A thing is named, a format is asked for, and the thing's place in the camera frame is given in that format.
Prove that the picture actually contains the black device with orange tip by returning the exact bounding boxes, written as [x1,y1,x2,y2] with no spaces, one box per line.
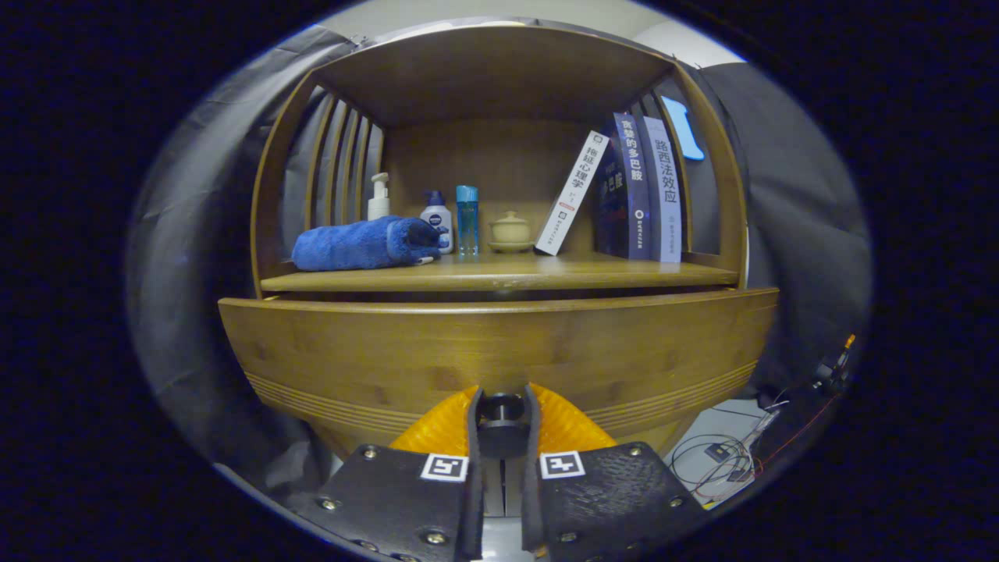
[812,334,858,391]

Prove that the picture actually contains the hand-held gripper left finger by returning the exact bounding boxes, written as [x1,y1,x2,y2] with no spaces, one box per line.
[312,385,486,562]

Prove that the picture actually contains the wooden cabinet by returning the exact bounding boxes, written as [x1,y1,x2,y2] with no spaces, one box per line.
[250,23,750,469]

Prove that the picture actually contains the clear blue bottle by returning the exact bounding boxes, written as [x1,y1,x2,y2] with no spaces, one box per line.
[456,185,479,257]

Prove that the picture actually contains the lavender book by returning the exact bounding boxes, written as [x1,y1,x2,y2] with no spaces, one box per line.
[642,116,684,263]

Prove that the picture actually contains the blue folded towel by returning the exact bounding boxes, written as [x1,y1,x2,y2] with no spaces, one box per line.
[291,215,444,272]

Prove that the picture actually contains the white book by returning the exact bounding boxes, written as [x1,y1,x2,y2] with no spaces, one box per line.
[535,130,611,257]

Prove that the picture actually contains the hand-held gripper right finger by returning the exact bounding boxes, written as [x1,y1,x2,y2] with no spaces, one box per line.
[521,382,709,562]

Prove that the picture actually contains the white pump bottle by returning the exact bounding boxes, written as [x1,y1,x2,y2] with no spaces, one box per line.
[367,173,391,222]

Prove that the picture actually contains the dark blue book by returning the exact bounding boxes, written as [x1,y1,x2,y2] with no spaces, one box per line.
[595,112,652,261]

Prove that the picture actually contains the black backdrop cloth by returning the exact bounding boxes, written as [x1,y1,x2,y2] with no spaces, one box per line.
[125,23,873,469]

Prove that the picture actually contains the beige lidded teacup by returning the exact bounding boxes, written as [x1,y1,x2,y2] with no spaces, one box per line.
[489,211,535,254]

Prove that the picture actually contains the white bottle with blue cap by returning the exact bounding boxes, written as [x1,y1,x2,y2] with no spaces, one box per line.
[420,190,455,254]

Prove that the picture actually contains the thin floor cables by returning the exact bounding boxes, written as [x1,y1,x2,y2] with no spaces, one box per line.
[670,394,840,504]

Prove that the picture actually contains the wooden countertop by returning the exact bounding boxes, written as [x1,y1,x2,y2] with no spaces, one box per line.
[260,251,741,294]

